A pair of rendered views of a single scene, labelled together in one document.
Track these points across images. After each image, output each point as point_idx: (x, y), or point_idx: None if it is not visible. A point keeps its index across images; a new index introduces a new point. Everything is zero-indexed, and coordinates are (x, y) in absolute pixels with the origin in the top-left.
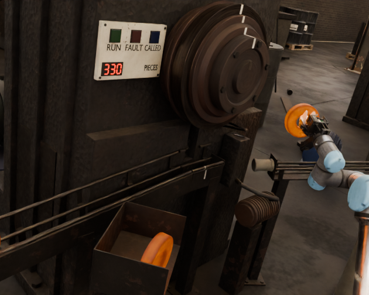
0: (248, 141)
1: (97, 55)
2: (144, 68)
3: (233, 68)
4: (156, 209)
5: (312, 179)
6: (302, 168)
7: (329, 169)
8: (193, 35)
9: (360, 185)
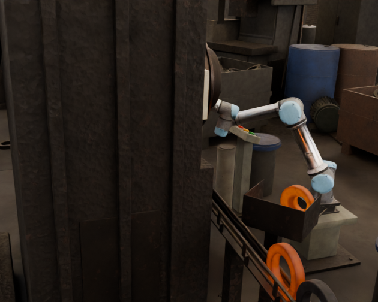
0: None
1: (205, 99)
2: None
3: None
4: (255, 186)
5: (223, 130)
6: None
7: (236, 117)
8: (206, 60)
9: (289, 109)
